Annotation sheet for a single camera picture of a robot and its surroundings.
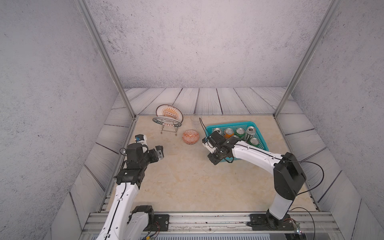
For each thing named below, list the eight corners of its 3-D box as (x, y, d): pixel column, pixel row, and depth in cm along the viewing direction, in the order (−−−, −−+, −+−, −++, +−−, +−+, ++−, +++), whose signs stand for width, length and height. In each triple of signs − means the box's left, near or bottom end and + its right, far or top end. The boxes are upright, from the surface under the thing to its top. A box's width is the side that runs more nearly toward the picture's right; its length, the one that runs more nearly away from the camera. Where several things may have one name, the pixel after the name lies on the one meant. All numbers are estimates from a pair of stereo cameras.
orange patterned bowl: (179, 139, 107) (179, 136, 104) (189, 130, 112) (188, 127, 110) (192, 147, 102) (192, 144, 100) (201, 137, 108) (201, 134, 105)
